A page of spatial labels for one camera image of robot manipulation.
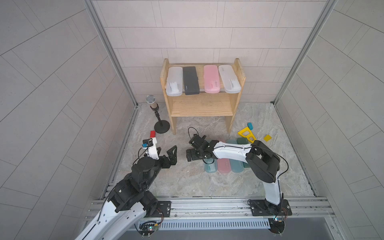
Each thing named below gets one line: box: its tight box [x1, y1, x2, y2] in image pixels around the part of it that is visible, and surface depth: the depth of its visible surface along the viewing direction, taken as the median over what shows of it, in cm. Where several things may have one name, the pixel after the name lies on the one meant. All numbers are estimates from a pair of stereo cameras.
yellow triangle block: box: [237, 126, 257, 144], surface depth 101 cm
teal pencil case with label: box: [203, 158, 218, 173], surface depth 84 cm
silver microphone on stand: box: [146, 94, 170, 134], surface depth 101 cm
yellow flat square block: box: [264, 134, 273, 142], surface depth 98 cm
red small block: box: [149, 130, 156, 138], surface depth 99 cm
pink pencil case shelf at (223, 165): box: [217, 158, 232, 174], surface depth 85 cm
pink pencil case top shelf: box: [203, 65, 220, 94], surface depth 71 cm
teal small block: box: [247, 122, 254, 131], surface depth 104 cm
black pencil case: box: [183, 66, 200, 95], surface depth 70 cm
